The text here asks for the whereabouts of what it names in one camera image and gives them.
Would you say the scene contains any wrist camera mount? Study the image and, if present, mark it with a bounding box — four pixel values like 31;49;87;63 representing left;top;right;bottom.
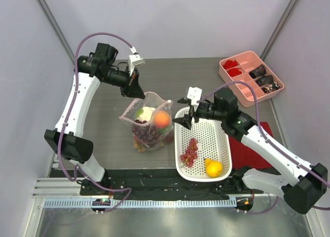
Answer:
128;46;145;76
177;87;202;106

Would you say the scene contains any dark purple grape bunch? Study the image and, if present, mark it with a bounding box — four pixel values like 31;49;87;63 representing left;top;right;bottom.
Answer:
132;119;160;147

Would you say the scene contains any red grape bunch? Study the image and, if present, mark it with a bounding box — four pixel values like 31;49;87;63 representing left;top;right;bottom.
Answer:
180;138;199;168

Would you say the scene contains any left aluminium frame post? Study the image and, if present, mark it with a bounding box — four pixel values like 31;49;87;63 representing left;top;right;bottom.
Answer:
36;0;75;63

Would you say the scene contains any aluminium frame post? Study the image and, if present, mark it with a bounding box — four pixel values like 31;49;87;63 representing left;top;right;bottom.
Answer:
36;0;75;63
260;0;300;60

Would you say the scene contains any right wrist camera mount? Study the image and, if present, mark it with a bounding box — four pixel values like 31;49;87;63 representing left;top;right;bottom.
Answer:
177;87;202;106

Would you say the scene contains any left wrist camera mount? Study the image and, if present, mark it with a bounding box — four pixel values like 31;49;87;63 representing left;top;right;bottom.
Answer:
128;46;145;76

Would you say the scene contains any yellow lemon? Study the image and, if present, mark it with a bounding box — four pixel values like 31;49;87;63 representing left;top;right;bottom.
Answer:
204;159;223;178

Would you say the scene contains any yellow-brown longan bunch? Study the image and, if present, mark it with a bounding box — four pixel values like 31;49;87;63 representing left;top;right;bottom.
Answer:
134;139;165;152

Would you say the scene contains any red cloth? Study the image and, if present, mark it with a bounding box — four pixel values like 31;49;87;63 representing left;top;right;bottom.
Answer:
228;121;274;170

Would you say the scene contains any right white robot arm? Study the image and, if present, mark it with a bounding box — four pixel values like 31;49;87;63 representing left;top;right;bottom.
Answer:
173;86;329;214

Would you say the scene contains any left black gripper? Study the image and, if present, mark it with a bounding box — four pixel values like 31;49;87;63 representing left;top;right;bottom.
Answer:
103;66;146;99

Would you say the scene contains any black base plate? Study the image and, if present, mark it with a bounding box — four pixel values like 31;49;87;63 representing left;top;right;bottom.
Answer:
79;168;265;200

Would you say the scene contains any pink divided tray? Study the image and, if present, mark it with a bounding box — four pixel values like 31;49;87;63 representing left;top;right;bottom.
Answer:
219;51;285;103

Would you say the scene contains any purple cable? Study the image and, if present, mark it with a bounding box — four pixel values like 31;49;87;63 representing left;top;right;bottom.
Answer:
56;32;136;213
197;81;330;215

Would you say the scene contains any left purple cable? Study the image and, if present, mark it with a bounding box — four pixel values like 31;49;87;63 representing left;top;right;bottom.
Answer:
56;32;136;213

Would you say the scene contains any right aluminium frame post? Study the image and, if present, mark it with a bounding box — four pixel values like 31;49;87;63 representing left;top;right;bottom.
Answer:
260;0;300;60

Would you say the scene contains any red pieces upper compartment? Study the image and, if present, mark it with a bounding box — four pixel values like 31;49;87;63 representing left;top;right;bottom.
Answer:
223;60;238;70

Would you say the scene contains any white slotted cable duct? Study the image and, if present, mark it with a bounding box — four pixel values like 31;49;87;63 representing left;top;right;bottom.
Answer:
43;197;237;209

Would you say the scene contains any dark patterned cup upper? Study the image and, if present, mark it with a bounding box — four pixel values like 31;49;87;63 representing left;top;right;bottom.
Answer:
249;65;267;79

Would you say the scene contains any dark patterned cup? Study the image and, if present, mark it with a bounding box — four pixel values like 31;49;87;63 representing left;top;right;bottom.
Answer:
256;75;280;94
249;65;267;79

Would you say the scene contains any dark patterned cup lower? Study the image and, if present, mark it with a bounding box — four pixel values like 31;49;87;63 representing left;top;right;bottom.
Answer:
256;75;280;94

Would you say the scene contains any white perforated plastic basket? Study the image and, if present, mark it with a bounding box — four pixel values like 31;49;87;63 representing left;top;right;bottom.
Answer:
174;119;233;182

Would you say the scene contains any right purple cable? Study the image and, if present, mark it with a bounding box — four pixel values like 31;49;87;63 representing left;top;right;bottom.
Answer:
197;81;330;215

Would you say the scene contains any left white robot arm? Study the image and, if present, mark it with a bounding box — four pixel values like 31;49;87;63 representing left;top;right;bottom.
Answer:
44;43;145;195

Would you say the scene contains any white cauliflower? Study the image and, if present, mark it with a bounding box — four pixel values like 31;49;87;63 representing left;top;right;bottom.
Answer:
135;106;155;123

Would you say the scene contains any clear pink-dotted zip bag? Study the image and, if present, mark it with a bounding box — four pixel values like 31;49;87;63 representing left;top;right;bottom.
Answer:
119;91;174;144

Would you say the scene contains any orange peach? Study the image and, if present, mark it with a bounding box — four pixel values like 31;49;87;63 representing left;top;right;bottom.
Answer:
153;110;171;129

